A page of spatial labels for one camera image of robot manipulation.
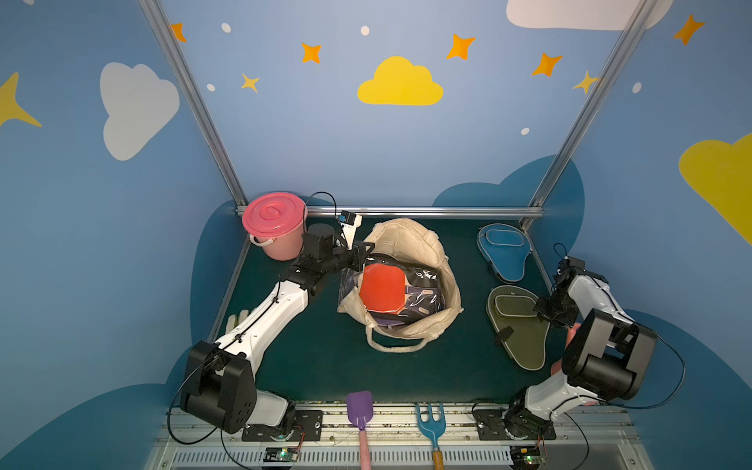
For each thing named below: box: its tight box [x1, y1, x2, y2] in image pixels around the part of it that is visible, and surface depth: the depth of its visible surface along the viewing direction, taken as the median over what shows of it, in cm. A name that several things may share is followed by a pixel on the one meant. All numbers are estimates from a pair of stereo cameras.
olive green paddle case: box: [485, 284, 551, 372], surface depth 93 cm
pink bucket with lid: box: [241, 191, 308, 262], surface depth 100 cm
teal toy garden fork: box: [415, 402, 446, 470], surface depth 75 cm
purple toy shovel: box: [346, 390, 374, 470], surface depth 78 cm
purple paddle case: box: [370, 311, 411, 328], surface depth 85 cm
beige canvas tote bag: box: [336, 218, 465, 353], surface depth 81 cm
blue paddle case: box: [476, 223, 533, 283], surface depth 113 cm
